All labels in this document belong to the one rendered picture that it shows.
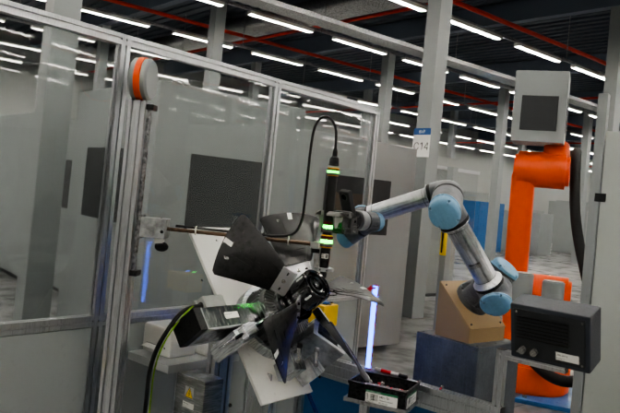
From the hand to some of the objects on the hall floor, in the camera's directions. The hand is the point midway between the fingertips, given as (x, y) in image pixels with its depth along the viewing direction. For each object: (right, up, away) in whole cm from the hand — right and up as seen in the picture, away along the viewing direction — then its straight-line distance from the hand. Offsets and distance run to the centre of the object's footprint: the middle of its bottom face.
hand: (323, 212), depth 236 cm
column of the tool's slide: (-84, -139, +5) cm, 163 cm away
